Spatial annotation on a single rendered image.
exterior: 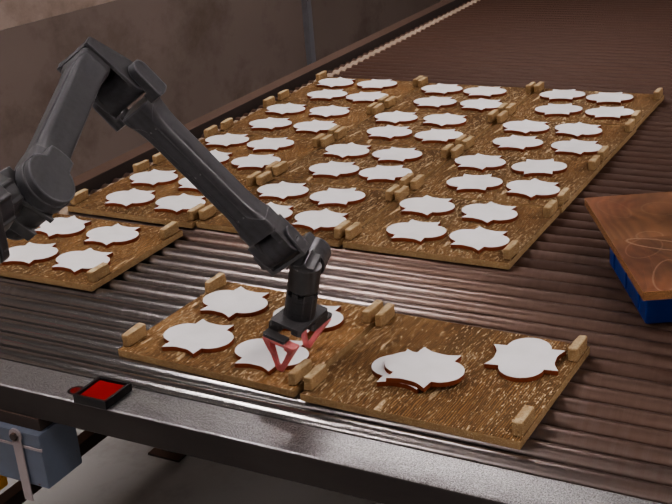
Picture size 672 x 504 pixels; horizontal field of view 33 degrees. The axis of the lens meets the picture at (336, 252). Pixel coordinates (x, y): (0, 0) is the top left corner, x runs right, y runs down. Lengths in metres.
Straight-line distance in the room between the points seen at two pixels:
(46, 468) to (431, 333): 0.78
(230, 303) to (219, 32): 3.64
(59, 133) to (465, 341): 0.88
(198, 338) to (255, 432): 0.34
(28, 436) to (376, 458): 0.73
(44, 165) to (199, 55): 4.23
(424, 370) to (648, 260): 0.50
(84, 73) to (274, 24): 4.44
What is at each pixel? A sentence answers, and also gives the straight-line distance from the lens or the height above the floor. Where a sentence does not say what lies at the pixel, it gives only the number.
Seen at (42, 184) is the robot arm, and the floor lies 1.46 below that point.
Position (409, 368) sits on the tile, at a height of 0.96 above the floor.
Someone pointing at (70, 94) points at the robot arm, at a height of 1.52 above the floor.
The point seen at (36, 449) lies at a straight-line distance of 2.23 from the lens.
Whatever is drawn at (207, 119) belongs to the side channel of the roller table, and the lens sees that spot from 3.70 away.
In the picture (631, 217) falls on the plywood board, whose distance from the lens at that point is 2.41.
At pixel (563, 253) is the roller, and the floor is 0.92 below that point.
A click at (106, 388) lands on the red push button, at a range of 2.11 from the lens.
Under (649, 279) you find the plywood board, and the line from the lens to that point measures 2.12.
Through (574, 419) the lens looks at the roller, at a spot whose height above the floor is 0.92.
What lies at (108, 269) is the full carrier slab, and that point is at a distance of 2.58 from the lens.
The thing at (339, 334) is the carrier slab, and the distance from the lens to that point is 2.17.
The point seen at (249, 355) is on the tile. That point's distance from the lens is 2.10.
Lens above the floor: 1.91
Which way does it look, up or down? 22 degrees down
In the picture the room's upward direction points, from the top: 5 degrees counter-clockwise
